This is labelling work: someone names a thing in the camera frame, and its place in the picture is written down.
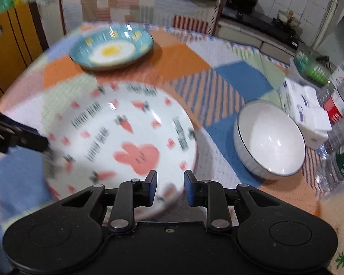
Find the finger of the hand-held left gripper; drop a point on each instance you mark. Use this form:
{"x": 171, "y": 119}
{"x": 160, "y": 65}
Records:
{"x": 31, "y": 141}

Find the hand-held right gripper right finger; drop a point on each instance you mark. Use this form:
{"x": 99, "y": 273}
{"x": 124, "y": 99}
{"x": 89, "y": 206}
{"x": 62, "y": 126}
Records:
{"x": 189, "y": 190}

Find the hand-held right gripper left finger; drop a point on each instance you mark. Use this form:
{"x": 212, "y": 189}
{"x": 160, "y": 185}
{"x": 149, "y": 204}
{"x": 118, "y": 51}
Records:
{"x": 151, "y": 187}

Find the pink plate underneath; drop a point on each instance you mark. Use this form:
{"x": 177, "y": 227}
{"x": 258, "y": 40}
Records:
{"x": 117, "y": 114}

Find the white bowl with dark rim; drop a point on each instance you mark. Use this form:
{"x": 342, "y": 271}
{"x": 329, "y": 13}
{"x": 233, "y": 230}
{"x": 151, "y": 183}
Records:
{"x": 269, "y": 137}

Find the teal fried egg plate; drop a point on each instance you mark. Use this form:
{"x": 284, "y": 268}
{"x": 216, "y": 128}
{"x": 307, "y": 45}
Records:
{"x": 111, "y": 50}

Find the yellow wooden cabinet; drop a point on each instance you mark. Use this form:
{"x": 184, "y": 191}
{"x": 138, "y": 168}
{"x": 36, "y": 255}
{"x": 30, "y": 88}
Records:
{"x": 14, "y": 48}

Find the checked patchwork tablecloth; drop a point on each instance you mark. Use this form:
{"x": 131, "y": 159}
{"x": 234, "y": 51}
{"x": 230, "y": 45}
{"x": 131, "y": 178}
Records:
{"x": 189, "y": 60}

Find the white power adapter box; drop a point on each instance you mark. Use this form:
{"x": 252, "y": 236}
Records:
{"x": 306, "y": 106}

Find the green label water bottle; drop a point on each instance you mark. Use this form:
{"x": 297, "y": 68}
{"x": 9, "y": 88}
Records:
{"x": 341, "y": 166}

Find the white tiled counter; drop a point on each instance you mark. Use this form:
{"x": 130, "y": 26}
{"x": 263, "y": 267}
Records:
{"x": 246, "y": 38}

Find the patchwork hanging cloth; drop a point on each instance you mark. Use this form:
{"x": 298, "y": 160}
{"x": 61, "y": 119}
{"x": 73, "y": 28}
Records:
{"x": 132, "y": 5}

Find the red label water bottle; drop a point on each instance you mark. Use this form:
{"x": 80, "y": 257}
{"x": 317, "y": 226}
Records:
{"x": 336, "y": 106}

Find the green striped plastic package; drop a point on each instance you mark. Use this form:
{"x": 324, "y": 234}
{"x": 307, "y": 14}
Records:
{"x": 309, "y": 67}

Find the black gas stove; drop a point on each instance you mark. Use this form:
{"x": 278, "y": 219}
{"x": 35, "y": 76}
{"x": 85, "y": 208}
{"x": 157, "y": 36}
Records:
{"x": 263, "y": 24}

